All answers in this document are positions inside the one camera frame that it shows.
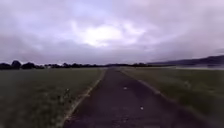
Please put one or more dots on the dark asphalt path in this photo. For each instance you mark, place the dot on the dark asphalt path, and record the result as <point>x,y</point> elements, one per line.
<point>121,106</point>

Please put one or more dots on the pale path edge strip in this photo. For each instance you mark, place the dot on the pale path edge strip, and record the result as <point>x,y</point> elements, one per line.
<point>82,96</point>

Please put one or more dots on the green grass field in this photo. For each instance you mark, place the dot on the green grass field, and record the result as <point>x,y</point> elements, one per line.
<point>36,93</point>
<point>190,83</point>

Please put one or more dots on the dark distant hill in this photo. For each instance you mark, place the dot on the dark distant hill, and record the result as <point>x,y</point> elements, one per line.
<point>203,61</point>

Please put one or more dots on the row of dark trees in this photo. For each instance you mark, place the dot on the row of dark trees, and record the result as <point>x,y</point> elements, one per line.
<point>16,64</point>

